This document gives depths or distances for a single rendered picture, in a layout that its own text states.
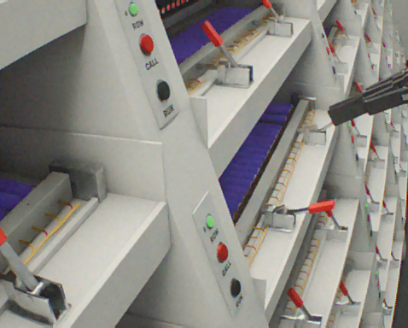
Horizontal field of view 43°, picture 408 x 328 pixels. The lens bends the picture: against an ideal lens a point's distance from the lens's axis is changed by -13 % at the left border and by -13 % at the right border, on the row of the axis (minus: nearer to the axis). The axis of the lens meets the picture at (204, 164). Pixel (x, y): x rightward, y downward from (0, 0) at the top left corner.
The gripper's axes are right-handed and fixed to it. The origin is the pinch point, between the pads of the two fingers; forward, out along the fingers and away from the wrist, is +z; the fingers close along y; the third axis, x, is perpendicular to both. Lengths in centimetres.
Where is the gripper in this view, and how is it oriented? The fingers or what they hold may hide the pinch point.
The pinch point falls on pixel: (348, 109)
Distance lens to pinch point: 97.2
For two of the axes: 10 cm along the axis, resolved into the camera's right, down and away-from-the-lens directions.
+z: -8.0, 3.4, 5.0
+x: -5.0, -8.3, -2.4
